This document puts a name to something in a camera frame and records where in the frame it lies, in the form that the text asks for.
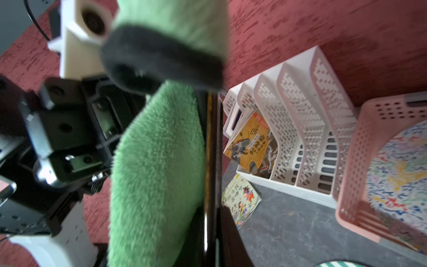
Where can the orange comic book in rack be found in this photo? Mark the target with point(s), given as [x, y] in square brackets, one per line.
[254, 146]

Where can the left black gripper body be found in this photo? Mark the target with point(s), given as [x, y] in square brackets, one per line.
[57, 145]

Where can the round colourful speckled plate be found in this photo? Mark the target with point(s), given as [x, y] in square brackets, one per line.
[397, 186]

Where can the green microfiber cloth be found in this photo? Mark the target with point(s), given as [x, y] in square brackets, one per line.
[172, 53]

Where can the pink plastic basket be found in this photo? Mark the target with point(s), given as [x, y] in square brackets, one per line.
[379, 120]

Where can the green striped round plate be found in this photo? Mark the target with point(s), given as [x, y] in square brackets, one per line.
[340, 264]

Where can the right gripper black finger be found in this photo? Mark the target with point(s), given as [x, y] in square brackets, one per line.
[232, 249]

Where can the floral picture book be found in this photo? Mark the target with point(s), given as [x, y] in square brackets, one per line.
[241, 198]

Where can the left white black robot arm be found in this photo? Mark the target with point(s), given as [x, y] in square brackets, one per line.
[71, 247]

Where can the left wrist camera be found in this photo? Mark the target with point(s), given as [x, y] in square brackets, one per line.
[84, 27]

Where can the white file organizer rack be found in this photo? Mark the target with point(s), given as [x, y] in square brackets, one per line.
[311, 118]

